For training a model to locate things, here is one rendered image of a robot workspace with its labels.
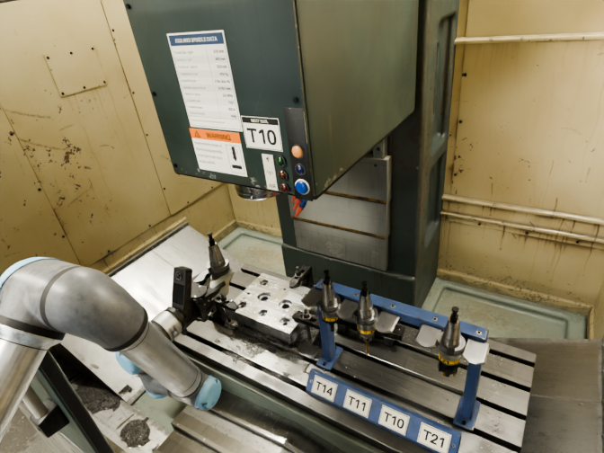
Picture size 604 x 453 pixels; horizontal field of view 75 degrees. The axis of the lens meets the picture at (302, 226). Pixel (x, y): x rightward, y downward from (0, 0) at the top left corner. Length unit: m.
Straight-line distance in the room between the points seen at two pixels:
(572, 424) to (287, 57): 1.26
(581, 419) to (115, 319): 1.28
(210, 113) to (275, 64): 0.22
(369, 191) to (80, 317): 1.11
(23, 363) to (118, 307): 0.18
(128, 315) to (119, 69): 1.51
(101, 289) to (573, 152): 1.59
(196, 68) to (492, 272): 1.62
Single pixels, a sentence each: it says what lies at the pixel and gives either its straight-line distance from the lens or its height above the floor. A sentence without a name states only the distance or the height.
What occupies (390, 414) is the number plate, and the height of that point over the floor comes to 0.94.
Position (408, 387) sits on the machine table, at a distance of 1.35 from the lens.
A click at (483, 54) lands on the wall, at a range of 1.71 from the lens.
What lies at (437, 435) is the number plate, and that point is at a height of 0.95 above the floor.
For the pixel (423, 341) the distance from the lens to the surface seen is 1.04.
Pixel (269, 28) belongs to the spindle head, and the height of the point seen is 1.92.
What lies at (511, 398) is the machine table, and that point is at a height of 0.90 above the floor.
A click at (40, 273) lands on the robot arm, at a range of 0.82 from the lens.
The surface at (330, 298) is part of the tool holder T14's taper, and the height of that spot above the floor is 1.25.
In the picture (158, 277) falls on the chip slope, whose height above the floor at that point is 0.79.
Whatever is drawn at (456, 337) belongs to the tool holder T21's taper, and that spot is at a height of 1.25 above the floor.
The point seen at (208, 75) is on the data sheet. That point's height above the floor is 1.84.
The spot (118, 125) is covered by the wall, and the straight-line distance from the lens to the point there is 2.10.
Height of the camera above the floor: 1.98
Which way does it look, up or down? 31 degrees down
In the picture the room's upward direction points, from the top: 7 degrees counter-clockwise
